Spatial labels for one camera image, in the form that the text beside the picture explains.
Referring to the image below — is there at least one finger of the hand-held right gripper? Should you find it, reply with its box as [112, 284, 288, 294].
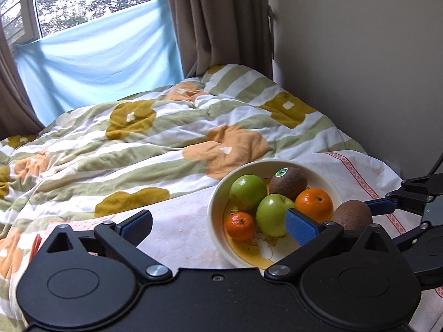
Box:
[395, 224, 434, 254]
[365, 173, 443, 216]

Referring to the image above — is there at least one black cable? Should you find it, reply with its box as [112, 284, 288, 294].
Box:
[427, 152, 443, 178]

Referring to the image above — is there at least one green apple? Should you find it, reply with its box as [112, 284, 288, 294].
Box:
[230, 175, 268, 213]
[256, 194, 296, 237]

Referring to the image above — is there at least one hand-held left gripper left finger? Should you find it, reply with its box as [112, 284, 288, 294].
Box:
[36, 210, 174, 282]

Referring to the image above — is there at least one floral striped quilt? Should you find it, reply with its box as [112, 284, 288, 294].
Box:
[0, 64, 367, 332]

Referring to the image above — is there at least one cream ceramic bowl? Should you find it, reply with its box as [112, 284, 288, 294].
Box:
[207, 160, 343, 270]

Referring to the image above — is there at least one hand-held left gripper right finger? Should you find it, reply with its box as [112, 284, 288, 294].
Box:
[264, 208, 402, 281]

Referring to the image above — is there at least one brown kiwi with green sticker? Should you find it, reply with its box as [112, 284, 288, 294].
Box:
[269, 167, 308, 201]

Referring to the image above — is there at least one small mandarin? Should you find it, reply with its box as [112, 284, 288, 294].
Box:
[226, 212, 257, 242]

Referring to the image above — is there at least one white cloth with pink print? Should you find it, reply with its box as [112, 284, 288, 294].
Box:
[31, 150, 443, 332]

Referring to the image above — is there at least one medium orange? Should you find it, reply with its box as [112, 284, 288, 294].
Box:
[295, 188, 334, 224]

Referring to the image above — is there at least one brown curtain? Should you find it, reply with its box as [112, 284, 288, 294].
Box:
[0, 24, 45, 139]
[163, 0, 274, 78]

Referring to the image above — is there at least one light blue window cloth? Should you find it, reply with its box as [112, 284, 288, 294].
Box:
[14, 0, 184, 125]

